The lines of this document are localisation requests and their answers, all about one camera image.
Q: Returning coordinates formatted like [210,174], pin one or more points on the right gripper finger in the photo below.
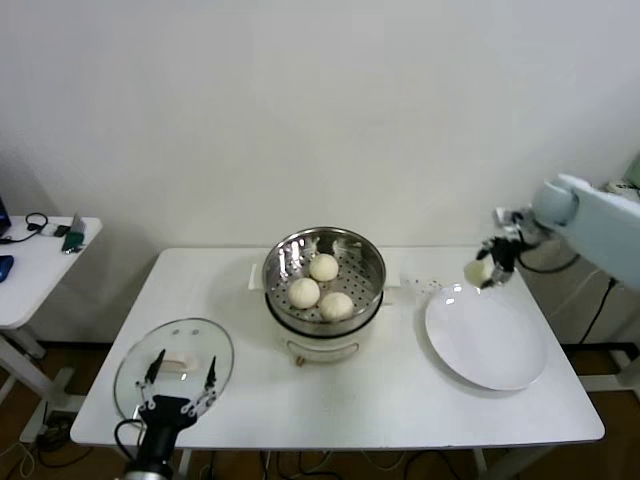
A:
[497,279]
[485,250]

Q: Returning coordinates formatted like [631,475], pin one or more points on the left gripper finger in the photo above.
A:
[211,377]
[156,366]

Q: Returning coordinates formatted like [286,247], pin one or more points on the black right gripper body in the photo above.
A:
[504,255]

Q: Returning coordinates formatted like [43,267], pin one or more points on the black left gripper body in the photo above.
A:
[162,430]

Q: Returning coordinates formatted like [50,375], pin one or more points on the white steamed baozi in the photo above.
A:
[336,306]
[305,293]
[324,267]
[475,272]

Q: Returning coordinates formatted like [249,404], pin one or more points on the round glass lid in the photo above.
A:
[210,345]

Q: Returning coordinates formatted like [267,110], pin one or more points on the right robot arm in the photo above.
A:
[600,225]

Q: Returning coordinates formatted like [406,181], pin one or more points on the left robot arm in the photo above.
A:
[150,472]

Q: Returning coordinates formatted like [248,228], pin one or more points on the perforated steel steamer basket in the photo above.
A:
[367,270]

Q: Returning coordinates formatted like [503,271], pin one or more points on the white oval plate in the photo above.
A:
[480,340]

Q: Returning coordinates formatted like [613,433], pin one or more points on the white electric cooking pot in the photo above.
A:
[320,349]

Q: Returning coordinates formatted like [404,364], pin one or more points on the white side desk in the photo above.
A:
[45,270]

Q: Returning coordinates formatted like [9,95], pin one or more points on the green and grey device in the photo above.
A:
[75,237]

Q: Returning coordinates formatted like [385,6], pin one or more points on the pale green box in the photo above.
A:
[635,170]

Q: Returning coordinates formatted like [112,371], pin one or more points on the small black item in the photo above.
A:
[61,231]

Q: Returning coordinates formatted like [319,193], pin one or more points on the blue computer mouse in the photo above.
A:
[6,266]

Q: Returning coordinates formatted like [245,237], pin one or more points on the dark laptop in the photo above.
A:
[4,215]

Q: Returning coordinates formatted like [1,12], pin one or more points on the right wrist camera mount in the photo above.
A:
[515,222]

